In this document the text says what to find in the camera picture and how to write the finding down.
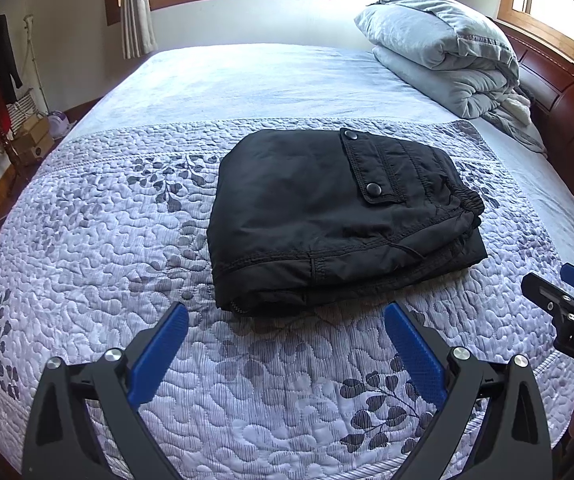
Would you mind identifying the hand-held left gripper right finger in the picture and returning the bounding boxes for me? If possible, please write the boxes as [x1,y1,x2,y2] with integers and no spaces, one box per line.
[383,301,554,480]

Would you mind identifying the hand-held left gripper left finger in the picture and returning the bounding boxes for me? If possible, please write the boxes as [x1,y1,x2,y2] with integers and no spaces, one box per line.
[22,301,190,480]

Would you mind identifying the black pants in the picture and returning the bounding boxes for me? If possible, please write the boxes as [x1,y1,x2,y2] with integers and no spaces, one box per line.
[207,128,490,317]

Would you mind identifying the bed with quilted grey bedspread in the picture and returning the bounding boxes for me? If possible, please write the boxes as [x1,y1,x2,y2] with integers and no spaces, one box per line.
[0,42,574,480]

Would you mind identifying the crumpled grey cloth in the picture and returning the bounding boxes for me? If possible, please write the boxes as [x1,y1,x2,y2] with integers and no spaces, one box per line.
[482,85,549,157]

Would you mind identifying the cardboard box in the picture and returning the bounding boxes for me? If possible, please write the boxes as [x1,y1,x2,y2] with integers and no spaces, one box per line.
[16,134,56,167]
[11,116,52,150]

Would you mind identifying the small purple fan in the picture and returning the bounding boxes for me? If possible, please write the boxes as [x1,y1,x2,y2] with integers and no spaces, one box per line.
[48,110,72,140]

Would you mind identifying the folded grey duvet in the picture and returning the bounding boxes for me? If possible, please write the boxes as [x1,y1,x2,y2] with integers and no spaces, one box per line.
[354,0,522,120]

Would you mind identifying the black hanging garment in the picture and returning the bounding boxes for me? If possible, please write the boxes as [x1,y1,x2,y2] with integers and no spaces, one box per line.
[0,15,24,105]

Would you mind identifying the grey curtain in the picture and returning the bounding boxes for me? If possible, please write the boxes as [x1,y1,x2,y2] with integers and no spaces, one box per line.
[119,0,158,60]

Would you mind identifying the white wire rack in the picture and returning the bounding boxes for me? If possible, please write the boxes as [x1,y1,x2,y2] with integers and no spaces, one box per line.
[4,87,50,128]

